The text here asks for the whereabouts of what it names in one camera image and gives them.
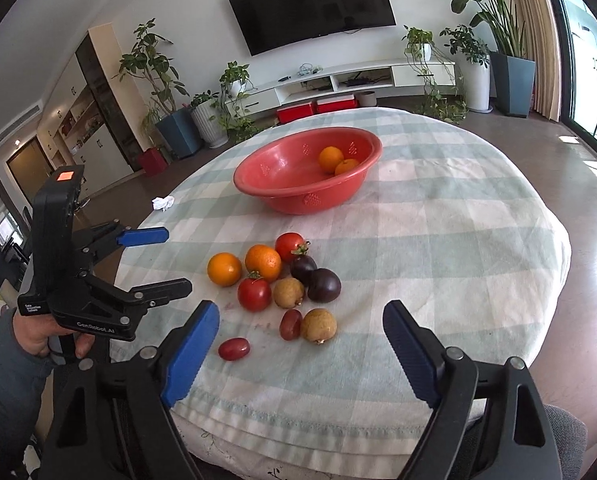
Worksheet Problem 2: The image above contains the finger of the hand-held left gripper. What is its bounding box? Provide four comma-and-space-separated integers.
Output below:
73, 220, 170, 268
78, 272, 193, 321

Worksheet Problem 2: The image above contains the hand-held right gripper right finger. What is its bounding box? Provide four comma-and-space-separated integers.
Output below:
383, 300, 564, 480

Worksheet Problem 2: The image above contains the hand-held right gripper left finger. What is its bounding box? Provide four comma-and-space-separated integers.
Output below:
26, 300, 220, 480

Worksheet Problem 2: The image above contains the tan round fruit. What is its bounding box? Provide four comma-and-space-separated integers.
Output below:
272, 277, 306, 310
300, 308, 338, 346

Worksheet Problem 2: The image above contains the dark purple passion fruit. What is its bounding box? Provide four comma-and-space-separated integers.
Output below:
289, 255, 318, 286
307, 268, 343, 304

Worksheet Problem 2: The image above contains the red plastic colander bowl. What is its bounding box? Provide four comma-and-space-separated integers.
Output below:
232, 126, 383, 216

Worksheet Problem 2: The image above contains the person's left forearm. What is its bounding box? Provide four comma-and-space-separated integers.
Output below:
0, 330, 56, 480

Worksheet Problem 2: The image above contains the person's left hand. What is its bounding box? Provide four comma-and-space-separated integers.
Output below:
11, 307, 97, 361

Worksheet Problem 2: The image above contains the small red grape tomato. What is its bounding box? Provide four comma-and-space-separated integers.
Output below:
218, 337, 251, 361
279, 309, 303, 342

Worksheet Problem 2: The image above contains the small red box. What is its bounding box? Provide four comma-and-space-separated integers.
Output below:
138, 147, 169, 177

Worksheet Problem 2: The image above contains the tall plant in blue pot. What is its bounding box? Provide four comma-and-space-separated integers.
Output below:
113, 19, 202, 159

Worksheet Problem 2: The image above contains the plant in white ribbed pot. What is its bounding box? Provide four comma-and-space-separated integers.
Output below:
188, 90, 229, 149

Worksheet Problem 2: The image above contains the ceiling air vent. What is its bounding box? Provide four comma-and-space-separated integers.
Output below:
0, 102, 44, 143

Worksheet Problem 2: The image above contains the checked green white tablecloth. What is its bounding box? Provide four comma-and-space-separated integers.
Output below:
113, 105, 572, 466

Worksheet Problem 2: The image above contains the grey fabric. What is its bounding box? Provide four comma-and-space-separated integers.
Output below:
529, 404, 588, 480

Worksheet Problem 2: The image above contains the trailing plant in white pot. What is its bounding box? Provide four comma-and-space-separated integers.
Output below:
403, 25, 468, 122
217, 61, 262, 142

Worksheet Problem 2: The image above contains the red storage box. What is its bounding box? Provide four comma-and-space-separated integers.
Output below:
277, 102, 315, 124
316, 95, 357, 113

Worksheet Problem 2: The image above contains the leafy plant in tall white pot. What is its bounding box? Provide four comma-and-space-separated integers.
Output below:
439, 25, 493, 113

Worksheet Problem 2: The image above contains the white television cabinet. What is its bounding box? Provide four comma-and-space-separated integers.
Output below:
226, 57, 457, 116

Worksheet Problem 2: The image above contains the tall plant in grey-blue pot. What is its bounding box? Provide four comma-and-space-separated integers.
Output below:
413, 0, 547, 118

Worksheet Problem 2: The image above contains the glass sliding door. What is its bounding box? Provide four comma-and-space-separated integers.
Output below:
539, 0, 597, 186

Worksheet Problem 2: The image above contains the beige curtain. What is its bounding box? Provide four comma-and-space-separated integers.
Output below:
499, 0, 567, 121

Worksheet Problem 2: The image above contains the white and dark wall cabinet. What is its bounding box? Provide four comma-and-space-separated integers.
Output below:
38, 25, 146, 191

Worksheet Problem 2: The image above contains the black wall television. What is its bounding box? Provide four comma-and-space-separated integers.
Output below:
227, 0, 397, 57

